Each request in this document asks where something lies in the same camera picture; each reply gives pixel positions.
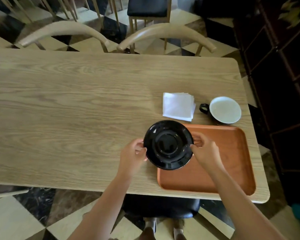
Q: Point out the green potted plant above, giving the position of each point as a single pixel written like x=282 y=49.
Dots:
x=295 y=9

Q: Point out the person's leg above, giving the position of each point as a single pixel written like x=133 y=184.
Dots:
x=150 y=229
x=179 y=231

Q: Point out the dark wooden shelf unit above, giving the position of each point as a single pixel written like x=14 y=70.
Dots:
x=277 y=84

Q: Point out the black padded chair seat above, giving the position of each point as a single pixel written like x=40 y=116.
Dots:
x=162 y=206

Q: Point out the stack of white napkins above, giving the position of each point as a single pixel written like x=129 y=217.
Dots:
x=178 y=106

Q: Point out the light wooden chair frame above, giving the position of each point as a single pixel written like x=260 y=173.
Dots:
x=22 y=8

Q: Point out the person's right thumb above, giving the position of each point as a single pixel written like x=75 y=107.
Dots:
x=195 y=148

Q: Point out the person's left forearm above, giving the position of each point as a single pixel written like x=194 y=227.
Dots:
x=102 y=209

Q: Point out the black cup with white inside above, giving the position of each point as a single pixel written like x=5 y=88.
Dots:
x=225 y=109

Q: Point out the orange wooden tray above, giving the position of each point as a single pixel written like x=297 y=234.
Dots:
x=222 y=169

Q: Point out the person's right leg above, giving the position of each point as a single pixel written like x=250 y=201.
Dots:
x=179 y=231

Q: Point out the light wooden curved-back chair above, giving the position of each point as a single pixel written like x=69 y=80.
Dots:
x=165 y=31
x=65 y=28

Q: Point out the person's left thumb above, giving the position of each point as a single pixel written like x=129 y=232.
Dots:
x=143 y=153

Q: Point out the person's right hand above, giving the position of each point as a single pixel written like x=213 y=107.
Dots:
x=207 y=153

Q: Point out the wooden chair with black cushion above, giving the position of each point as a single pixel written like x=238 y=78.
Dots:
x=147 y=6

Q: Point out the person's right forearm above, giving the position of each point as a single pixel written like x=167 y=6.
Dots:
x=242 y=207

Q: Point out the person's left hand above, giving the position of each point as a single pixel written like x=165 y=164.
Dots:
x=130 y=159

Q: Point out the person's left leg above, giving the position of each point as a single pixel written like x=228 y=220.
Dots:
x=150 y=229

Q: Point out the black saucer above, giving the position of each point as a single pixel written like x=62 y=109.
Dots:
x=168 y=144

